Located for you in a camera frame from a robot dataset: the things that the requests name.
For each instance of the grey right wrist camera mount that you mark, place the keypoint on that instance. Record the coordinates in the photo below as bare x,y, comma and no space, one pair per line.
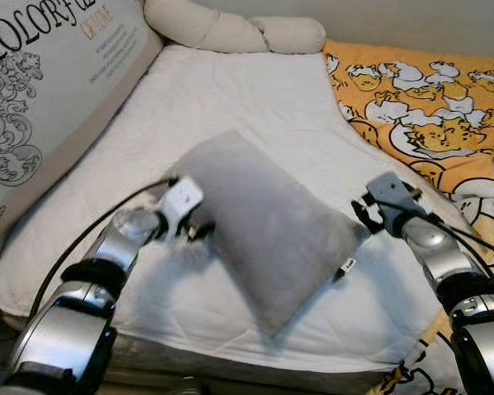
391,191

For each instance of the yellow cartoon print blanket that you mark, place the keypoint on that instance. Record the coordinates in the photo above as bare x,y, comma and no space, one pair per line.
428,107

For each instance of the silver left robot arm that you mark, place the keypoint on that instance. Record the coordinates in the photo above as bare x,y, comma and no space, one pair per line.
66,329

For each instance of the white bed mattress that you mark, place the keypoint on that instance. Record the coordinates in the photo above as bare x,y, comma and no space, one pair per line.
230,358

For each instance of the grey printed headboard cushion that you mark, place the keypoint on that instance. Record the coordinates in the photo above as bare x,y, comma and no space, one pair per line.
33,82

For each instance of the grey plush pillow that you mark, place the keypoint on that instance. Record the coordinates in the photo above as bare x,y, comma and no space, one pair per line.
263,222

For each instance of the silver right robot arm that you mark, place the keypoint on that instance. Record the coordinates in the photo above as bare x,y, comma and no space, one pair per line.
477,329

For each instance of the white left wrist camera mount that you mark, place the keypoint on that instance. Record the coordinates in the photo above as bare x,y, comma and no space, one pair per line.
181,197

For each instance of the beige knotted long pillow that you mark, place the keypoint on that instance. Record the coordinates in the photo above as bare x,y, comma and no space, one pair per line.
230,29

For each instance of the white quilted mattress pad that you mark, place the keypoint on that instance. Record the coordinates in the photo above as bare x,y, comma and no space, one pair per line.
230,90

